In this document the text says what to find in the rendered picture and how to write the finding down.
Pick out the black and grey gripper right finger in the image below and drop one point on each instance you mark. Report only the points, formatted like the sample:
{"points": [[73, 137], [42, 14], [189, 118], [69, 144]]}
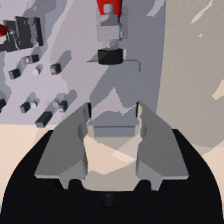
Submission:
{"points": [[168, 160]]}

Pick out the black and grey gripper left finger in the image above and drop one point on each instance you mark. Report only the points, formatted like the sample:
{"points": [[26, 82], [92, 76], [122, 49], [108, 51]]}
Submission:
{"points": [[56, 158]]}

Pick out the grey metal fixture plate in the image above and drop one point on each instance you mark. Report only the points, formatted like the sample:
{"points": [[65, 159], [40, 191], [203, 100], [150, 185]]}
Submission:
{"points": [[69, 32]]}

